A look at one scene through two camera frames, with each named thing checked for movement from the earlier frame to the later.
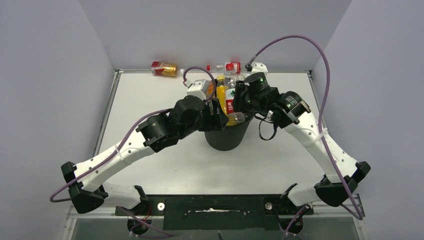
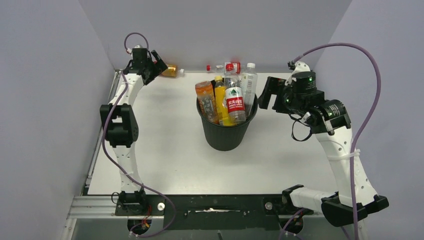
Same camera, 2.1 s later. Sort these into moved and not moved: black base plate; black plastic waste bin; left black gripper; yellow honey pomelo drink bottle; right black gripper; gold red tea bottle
Moved: right black gripper; left black gripper
Not moved: black base plate; yellow honey pomelo drink bottle; black plastic waste bin; gold red tea bottle
